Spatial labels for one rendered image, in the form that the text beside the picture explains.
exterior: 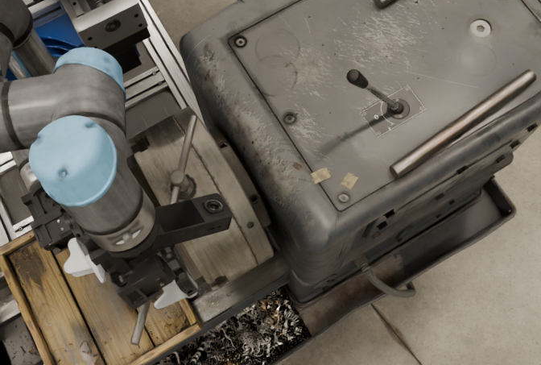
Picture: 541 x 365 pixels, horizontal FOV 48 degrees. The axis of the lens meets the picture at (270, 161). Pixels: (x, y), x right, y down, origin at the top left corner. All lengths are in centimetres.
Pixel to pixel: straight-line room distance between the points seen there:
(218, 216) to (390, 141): 34
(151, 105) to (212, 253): 125
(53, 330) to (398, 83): 84
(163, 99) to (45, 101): 153
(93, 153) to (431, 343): 177
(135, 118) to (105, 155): 160
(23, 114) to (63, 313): 74
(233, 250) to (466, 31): 53
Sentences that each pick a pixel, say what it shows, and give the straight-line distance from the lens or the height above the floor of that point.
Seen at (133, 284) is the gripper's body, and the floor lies 144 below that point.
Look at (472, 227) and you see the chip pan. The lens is 173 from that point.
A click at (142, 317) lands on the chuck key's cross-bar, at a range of 86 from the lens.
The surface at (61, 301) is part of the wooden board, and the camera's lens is 136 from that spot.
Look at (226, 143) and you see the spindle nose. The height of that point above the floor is 118.
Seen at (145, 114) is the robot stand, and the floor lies 21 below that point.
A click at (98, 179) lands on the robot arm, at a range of 59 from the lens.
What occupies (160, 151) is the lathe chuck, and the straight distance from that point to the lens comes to 101.
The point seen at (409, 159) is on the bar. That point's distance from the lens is 95.
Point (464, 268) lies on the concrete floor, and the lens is 227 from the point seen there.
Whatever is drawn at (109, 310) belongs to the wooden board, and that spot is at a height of 89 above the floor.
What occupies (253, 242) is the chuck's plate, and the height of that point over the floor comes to 116.
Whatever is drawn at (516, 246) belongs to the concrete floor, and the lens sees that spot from 234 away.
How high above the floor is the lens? 216
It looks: 71 degrees down
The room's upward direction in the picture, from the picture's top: 5 degrees counter-clockwise
